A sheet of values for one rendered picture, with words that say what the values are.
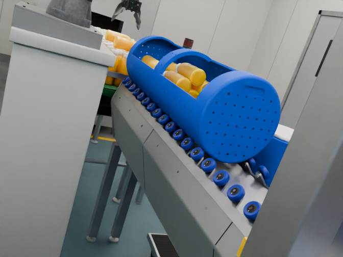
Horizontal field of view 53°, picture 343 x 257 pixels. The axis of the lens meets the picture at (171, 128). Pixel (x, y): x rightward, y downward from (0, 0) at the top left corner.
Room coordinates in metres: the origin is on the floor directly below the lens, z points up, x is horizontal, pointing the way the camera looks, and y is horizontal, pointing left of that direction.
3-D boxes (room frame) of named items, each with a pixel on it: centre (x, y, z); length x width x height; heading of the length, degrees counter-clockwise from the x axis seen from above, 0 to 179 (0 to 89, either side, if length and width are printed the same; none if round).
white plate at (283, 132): (1.39, -0.47, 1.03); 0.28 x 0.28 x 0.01
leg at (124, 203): (1.80, 0.12, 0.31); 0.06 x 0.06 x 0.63; 27
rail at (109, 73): (1.90, 0.25, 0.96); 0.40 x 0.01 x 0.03; 117
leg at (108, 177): (1.74, 0.25, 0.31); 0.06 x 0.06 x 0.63; 27
